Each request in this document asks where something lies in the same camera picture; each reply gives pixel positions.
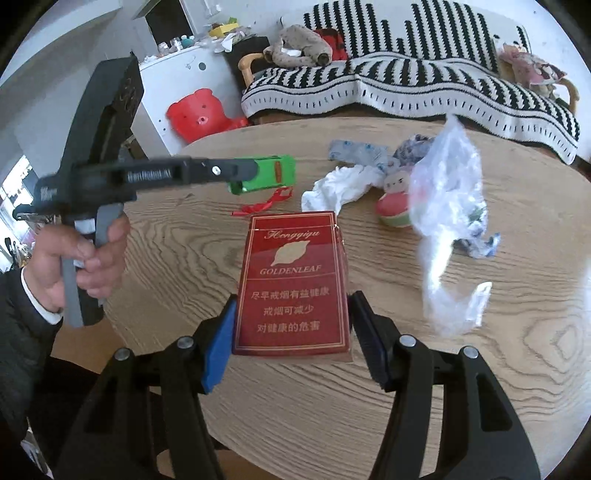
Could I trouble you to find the blue patterned wrapper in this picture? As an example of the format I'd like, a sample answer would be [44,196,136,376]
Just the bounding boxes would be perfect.
[329,140,390,167]

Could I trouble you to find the striped black white sofa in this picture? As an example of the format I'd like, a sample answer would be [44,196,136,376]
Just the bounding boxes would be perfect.
[242,1,581,164]

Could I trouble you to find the red cigarette carton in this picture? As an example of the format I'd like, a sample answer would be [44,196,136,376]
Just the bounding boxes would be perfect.
[232,211,352,361]

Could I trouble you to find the left forearm black sleeve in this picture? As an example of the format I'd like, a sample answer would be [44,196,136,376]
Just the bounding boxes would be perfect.
[1,270,61,479]

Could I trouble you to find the white cabinet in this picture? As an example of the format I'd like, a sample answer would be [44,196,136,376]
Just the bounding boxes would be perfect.
[131,46,242,159]

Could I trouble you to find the crumpled blue white wrapper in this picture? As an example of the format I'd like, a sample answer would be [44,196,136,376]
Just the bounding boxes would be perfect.
[390,130,500,258]

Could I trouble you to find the crumpled white tissue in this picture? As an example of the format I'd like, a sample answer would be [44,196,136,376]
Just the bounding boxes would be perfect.
[301,165,385,215]

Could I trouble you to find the floral cushion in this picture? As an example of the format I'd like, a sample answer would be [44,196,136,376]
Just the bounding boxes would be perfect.
[497,44,566,100]

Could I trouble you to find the green wrapper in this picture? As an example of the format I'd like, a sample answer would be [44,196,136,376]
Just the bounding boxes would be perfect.
[228,155,296,195]

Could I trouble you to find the left hand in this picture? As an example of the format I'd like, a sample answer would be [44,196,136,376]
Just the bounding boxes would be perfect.
[21,212,132,315]

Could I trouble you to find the clear plastic bag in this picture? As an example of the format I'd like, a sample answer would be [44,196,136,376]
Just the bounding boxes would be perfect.
[409,115,500,336]

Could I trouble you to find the red ribbon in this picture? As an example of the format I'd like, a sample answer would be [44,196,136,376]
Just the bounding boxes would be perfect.
[231,187,294,217]

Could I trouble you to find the red bear plastic chair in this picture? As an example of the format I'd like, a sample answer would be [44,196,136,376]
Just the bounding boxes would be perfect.
[166,88,249,144]

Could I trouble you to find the mushroom plush toy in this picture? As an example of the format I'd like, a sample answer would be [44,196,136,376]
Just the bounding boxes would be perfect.
[376,169,411,228]

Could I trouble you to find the red cushion on sofa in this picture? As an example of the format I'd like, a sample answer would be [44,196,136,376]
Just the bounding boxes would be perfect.
[315,28,349,61]

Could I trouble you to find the brown plush toy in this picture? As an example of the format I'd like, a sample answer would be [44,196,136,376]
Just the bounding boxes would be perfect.
[263,25,332,69]

